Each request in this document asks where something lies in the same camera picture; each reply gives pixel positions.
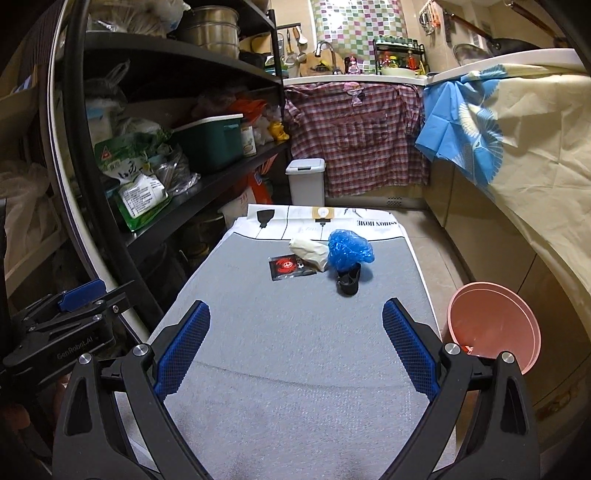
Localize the white lidded trash bin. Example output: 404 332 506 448
286 158 325 207

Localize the black red crab packet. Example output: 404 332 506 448
269 254 318 281

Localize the pink plastic basin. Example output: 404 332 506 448
447 282 542 374

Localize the black dish rack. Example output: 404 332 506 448
372 35 430 76

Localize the steel pot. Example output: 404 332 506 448
176 5 239 59

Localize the cream tablecloth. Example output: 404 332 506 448
469 63 590 328

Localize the blue plastic bag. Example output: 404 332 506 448
328 229 375 272

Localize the black metal shelf rack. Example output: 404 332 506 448
47 1 286 330

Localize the white jar on shelf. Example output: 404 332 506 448
240 123 257 157

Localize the blue patterned cloth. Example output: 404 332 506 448
415 64 508 188

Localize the chrome faucet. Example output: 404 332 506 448
312 40 342 75

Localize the cream paper bag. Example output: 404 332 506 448
288 238 329 272

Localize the red plaid shirt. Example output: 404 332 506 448
284 82 430 198

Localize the small black cup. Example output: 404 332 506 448
338 263 362 296

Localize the black frying pan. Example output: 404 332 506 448
443 8 541 59

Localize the green storage box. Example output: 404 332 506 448
172 114 243 169

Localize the green white food bag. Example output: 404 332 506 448
93 130 170 232

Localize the yellow toy on shelf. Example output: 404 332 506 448
267 121 290 143

